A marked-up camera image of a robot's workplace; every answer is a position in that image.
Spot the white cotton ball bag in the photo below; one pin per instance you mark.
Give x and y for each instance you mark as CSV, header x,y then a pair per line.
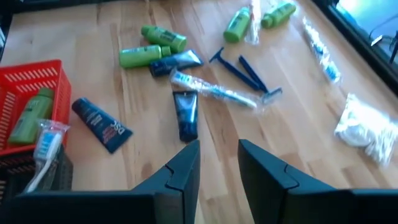
x,y
363,127

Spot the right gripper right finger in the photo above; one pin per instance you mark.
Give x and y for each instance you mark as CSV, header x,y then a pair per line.
x,y
267,193

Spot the dark blue lotion tube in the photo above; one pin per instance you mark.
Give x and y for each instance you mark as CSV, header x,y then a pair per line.
x,y
186,115
174,63
99,123

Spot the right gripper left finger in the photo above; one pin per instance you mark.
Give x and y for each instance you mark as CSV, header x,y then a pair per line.
x,y
183,189

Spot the green shampoo bottle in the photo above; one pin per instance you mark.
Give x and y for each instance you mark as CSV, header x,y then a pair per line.
x,y
164,38
278,14
236,26
140,56
31,118

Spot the blue disposable razor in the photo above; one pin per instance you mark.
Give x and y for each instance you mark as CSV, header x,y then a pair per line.
x,y
236,71
253,74

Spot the blue white toothbrush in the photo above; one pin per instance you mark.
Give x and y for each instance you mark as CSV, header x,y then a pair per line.
x,y
211,90
46,146
323,59

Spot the wrapped pink toothbrush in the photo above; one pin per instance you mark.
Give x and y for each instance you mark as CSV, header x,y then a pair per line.
x,y
255,28

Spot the red plastic basket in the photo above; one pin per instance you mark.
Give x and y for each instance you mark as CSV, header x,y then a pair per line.
x,y
63,105

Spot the black plastic basket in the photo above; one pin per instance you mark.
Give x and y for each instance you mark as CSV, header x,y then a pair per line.
x,y
62,177

